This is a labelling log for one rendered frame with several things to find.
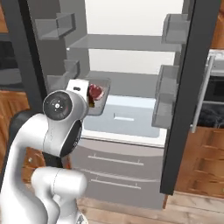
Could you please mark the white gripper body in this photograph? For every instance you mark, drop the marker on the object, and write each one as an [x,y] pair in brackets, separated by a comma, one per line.
[80,82]

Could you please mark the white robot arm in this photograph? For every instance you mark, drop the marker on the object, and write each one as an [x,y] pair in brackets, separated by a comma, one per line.
[32,137]

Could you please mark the grey door bin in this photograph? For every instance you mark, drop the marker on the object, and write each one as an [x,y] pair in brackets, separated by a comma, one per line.
[175,29]
[167,80]
[163,113]
[55,27]
[62,77]

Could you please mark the brown sweet potato piece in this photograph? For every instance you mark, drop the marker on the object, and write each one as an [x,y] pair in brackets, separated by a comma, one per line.
[91,102]

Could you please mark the dark left-hinged fridge door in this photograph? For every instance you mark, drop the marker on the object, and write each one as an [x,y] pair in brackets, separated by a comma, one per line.
[49,49]

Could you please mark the dark right-hinged fridge door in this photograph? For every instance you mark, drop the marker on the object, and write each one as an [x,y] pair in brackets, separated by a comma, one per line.
[192,73]

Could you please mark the grey glass fridge shelf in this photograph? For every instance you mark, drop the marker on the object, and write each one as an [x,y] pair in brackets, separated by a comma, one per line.
[131,83]
[125,42]

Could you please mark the white crisper drawer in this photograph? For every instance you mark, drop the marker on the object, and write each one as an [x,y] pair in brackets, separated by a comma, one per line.
[131,128]

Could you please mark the wooden base cupboards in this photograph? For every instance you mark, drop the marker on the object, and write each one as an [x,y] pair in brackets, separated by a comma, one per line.
[11,102]
[204,163]

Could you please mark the grey freezer drawer front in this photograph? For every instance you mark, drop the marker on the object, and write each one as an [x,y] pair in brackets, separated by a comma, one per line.
[128,195]
[122,148]

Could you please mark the grey fridge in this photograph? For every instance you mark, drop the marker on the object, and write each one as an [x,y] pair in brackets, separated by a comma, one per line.
[131,17]

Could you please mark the black and silver oven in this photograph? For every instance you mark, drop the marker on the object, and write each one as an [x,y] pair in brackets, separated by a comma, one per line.
[214,87]

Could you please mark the wooden wall cupboard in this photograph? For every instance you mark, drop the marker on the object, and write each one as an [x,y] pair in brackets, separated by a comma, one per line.
[3,17]
[218,26]

